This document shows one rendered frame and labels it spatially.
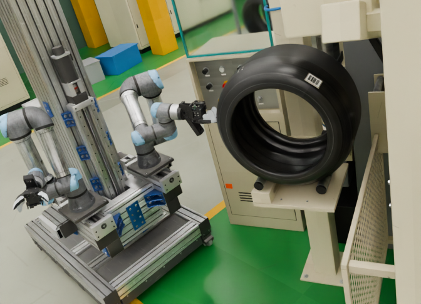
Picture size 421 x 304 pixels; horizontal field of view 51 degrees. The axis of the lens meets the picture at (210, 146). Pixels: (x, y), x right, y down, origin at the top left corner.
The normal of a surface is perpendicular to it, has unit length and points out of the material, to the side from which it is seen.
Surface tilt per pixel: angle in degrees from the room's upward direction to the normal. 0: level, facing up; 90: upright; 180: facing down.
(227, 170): 90
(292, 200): 0
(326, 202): 0
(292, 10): 90
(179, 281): 0
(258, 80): 79
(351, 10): 72
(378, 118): 90
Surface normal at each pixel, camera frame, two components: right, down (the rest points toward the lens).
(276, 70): -0.36, -0.28
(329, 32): -0.46, 0.23
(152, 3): 0.66, 0.21
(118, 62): 0.80, 0.11
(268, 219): -0.40, 0.51
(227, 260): -0.23, -0.86
